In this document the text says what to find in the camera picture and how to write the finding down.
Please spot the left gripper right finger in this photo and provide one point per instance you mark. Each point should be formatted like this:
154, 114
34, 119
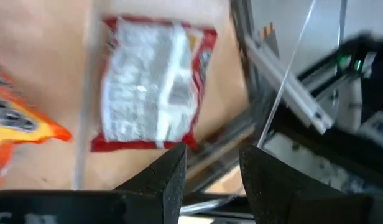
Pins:
272, 186

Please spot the black device with green lights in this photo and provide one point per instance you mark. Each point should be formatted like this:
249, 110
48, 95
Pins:
365, 49

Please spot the red Maruchan noodle pack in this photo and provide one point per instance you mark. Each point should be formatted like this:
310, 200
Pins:
148, 84

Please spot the orange Maruchan noodle pack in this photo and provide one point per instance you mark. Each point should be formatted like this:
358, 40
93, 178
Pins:
17, 133

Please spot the clear plastic bin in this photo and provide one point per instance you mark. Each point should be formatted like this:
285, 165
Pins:
282, 84

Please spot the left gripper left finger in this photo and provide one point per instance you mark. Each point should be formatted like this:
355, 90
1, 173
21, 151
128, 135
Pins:
173, 186

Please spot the silver aluminium rail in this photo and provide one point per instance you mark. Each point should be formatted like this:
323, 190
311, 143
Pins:
291, 90

